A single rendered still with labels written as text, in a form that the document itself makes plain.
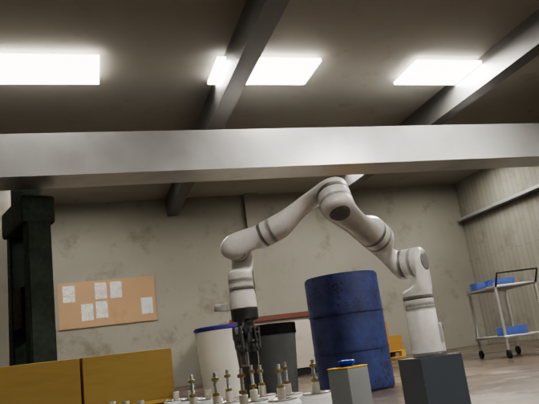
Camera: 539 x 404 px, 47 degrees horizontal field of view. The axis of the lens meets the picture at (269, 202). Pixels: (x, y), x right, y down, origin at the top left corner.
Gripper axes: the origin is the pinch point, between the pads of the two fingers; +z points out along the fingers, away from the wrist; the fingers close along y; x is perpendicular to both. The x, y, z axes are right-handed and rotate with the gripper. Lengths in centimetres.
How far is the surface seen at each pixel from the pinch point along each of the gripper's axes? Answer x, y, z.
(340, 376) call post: -27.7, -11.9, 6.1
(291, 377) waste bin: 75, 242, 15
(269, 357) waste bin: 84, 230, 1
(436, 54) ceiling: -51, 553, -321
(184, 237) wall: 488, 889, -242
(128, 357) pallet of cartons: 182, 214, -11
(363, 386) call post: -32.3, -9.4, 9.2
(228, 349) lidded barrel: 204, 425, -12
